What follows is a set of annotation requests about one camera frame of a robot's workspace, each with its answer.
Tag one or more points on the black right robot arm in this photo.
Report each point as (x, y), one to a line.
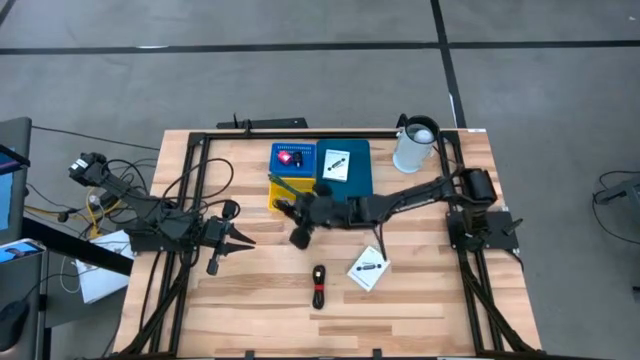
(415, 197)

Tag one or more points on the large teal-blue plastic bin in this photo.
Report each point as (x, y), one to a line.
(357, 170)

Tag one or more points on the small pink box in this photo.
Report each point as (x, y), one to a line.
(284, 156)

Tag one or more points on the grey monitor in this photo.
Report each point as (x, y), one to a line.
(12, 175)

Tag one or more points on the white paper sheets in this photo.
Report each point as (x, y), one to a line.
(100, 280)

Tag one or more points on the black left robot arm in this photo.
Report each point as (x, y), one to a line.
(130, 195)

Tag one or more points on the small black adapter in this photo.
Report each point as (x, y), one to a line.
(298, 159)

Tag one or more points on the black aluminium table frame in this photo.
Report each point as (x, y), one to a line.
(350, 135)

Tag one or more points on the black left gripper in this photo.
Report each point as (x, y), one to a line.
(215, 232)

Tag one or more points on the white and green cardboard box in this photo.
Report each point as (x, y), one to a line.
(336, 165)
(368, 268)

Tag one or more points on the grey floor stand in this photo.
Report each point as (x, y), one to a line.
(620, 190)

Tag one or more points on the black bar with antennas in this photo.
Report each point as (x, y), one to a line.
(262, 123)

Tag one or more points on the small yellow plastic bin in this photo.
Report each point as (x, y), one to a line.
(272, 195)

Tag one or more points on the black computer mouse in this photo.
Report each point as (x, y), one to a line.
(12, 325)

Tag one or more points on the black desk beam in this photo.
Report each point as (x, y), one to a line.
(75, 245)

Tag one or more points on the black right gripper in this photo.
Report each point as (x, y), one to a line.
(327, 212)

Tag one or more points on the small blue perforated bin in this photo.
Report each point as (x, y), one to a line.
(277, 170)

